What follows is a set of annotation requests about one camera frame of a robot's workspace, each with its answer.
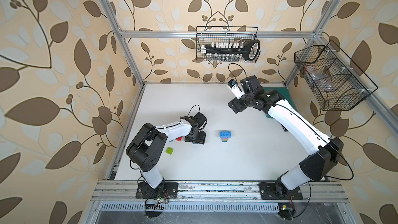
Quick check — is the back wire basket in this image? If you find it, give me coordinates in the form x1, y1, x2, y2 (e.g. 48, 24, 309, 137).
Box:
195, 26, 261, 63

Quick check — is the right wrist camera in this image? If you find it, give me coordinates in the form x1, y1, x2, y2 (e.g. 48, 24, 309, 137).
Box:
227, 79, 244, 100

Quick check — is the right wire basket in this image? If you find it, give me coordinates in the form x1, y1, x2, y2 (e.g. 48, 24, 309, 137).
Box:
294, 40, 378, 111

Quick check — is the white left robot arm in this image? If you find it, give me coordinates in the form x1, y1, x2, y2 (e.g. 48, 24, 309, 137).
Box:
125, 112, 207, 190

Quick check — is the wire basket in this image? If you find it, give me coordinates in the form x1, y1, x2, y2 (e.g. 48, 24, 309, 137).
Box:
195, 26, 261, 63
294, 40, 378, 111

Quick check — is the lime green small lego brick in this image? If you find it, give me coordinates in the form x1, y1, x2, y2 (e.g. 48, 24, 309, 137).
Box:
165, 147, 174, 155

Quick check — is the plastic bag in basket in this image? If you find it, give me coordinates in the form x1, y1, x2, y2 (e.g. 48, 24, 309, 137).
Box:
304, 65, 335, 92

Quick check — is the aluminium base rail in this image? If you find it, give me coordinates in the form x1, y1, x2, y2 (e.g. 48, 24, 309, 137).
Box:
91, 180, 349, 213

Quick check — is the light blue long lego brick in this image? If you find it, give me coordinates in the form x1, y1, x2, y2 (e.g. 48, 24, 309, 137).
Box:
219, 131, 232, 139

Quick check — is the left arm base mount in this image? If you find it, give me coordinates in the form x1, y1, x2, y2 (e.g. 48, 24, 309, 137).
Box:
135, 182, 178, 199

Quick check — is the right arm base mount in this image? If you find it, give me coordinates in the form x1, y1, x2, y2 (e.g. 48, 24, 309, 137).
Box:
259, 182, 304, 201

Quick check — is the black socket tool set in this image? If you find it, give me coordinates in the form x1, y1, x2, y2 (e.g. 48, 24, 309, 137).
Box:
198, 39, 261, 62

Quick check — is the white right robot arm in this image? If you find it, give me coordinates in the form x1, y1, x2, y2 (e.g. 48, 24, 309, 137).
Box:
228, 76, 344, 195

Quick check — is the green plastic tool case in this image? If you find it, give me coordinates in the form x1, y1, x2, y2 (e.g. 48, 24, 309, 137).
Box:
262, 86, 299, 119

